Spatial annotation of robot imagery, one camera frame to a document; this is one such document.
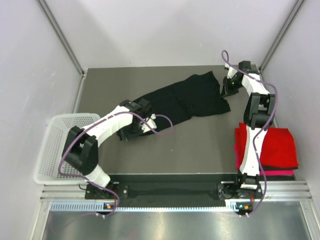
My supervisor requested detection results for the left aluminium frame post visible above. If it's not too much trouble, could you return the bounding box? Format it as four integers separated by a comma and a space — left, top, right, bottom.
36, 0, 85, 76

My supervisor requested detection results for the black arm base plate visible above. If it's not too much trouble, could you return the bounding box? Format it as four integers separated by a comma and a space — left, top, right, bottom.
84, 173, 265, 208

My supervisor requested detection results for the slotted grey cable duct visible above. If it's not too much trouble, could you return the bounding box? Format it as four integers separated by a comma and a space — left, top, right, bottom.
51, 199, 253, 213

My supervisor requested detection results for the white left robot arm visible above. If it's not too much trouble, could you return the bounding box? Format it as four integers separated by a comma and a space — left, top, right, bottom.
61, 98, 157, 199

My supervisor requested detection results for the aluminium front rail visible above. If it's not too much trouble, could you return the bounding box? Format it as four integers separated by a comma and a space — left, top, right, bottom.
40, 181, 312, 202

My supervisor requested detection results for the white plastic basket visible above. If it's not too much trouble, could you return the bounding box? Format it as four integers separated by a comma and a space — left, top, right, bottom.
33, 113, 100, 185

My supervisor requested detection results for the black t shirt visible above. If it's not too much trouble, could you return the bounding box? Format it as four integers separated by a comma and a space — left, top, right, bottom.
134, 71, 231, 132

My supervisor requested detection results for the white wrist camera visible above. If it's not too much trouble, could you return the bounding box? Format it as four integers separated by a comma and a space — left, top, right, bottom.
141, 113, 157, 134
224, 63, 238, 79

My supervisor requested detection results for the right aluminium frame post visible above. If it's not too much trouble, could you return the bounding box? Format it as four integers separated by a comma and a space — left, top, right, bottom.
258, 0, 306, 73

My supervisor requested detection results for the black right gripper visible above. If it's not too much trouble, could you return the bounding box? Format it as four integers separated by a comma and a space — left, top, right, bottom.
219, 76, 243, 98

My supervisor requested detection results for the folded pink t shirt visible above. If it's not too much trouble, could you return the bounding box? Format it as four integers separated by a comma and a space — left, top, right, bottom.
233, 145, 294, 176

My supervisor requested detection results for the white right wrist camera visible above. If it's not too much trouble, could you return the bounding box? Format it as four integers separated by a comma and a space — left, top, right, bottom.
224, 63, 238, 79

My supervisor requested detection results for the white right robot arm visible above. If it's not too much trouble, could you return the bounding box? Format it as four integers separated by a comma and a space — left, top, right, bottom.
221, 61, 277, 198

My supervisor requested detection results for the aluminium frame post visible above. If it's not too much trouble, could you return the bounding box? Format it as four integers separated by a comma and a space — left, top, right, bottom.
36, 0, 85, 76
258, 0, 306, 73

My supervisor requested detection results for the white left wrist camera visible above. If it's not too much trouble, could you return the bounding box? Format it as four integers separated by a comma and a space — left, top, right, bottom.
141, 113, 157, 134

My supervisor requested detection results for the folded red t shirt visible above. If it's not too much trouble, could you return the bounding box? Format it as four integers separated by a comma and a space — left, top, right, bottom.
234, 122, 299, 171

